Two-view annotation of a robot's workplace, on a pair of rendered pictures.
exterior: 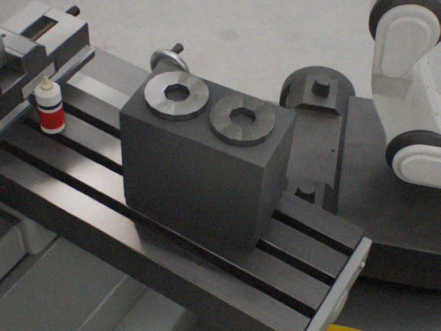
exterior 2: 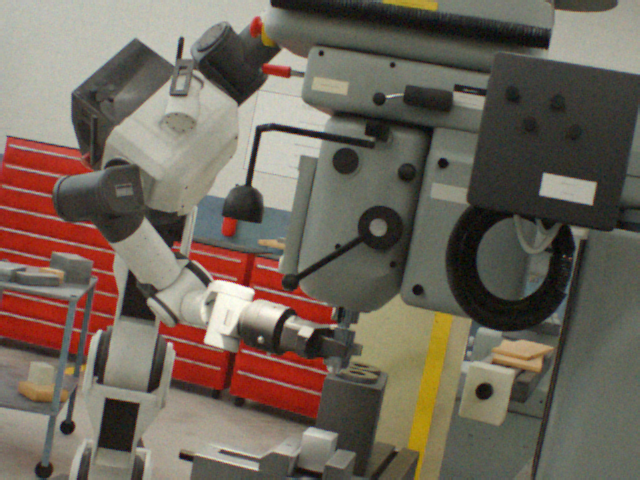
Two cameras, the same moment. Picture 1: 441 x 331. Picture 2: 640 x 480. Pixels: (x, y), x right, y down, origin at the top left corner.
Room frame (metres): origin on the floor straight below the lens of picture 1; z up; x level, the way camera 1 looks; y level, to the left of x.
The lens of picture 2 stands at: (1.43, 2.08, 1.50)
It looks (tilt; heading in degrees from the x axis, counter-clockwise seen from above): 3 degrees down; 255
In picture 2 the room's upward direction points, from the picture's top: 11 degrees clockwise
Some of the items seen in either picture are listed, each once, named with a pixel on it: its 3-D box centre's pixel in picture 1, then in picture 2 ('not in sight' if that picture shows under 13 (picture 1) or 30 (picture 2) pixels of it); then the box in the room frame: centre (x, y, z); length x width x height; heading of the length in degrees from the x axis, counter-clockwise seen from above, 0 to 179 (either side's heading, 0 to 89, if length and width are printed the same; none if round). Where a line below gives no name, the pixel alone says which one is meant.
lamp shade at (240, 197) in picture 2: not in sight; (244, 202); (1.11, 0.32, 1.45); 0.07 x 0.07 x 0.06
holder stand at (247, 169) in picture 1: (206, 154); (349, 414); (0.74, 0.02, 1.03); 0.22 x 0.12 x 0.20; 68
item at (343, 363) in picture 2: not in sight; (338, 349); (0.91, 0.40, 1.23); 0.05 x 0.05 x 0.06
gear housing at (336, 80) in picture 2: not in sight; (413, 98); (0.87, 0.42, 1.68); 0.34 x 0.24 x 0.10; 152
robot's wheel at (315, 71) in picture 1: (317, 100); not in sight; (1.47, -0.24, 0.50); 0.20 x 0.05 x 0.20; 83
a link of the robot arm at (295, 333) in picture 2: not in sight; (294, 335); (0.98, 0.33, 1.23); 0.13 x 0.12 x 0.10; 48
